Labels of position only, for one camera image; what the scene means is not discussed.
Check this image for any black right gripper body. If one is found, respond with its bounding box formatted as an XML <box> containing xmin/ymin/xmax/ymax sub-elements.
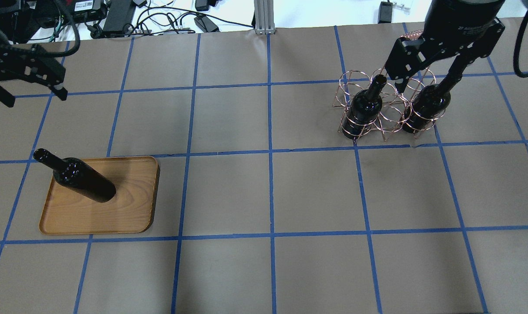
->
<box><xmin>384</xmin><ymin>18</ymin><xmax>505</xmax><ymax>80</ymax></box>

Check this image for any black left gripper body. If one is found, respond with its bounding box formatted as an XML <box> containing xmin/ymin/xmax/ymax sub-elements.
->
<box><xmin>0</xmin><ymin>44</ymin><xmax>66</xmax><ymax>91</ymax></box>

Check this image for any dark wine bottle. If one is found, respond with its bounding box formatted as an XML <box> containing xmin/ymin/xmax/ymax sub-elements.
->
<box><xmin>33</xmin><ymin>148</ymin><xmax>116</xmax><ymax>203</ymax></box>
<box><xmin>341</xmin><ymin>74</ymin><xmax>387</xmax><ymax>140</ymax></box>
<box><xmin>402</xmin><ymin>83</ymin><xmax>451</xmax><ymax>133</ymax></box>

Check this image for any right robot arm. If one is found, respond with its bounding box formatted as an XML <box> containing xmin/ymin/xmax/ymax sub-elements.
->
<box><xmin>384</xmin><ymin>0</ymin><xmax>505</xmax><ymax>95</ymax></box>

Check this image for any wooden tray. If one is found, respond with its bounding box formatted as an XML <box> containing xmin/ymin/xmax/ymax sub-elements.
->
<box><xmin>39</xmin><ymin>156</ymin><xmax>161</xmax><ymax>235</ymax></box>

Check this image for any black power adapter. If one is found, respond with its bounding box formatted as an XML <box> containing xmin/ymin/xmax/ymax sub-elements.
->
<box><xmin>377</xmin><ymin>0</ymin><xmax>393</xmax><ymax>24</ymax></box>

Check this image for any copper wire bottle basket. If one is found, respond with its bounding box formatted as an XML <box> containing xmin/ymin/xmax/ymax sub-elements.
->
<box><xmin>332</xmin><ymin>29</ymin><xmax>445</xmax><ymax>143</ymax></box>

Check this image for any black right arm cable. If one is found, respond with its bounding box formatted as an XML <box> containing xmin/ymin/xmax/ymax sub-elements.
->
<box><xmin>513</xmin><ymin>11</ymin><xmax>528</xmax><ymax>79</ymax></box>

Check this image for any black braided left cable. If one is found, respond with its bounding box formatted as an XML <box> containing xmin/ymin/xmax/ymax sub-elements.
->
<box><xmin>0</xmin><ymin>0</ymin><xmax>81</xmax><ymax>58</ymax></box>

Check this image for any aluminium frame post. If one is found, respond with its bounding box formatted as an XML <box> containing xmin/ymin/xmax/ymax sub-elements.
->
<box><xmin>254</xmin><ymin>0</ymin><xmax>276</xmax><ymax>34</ymax></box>

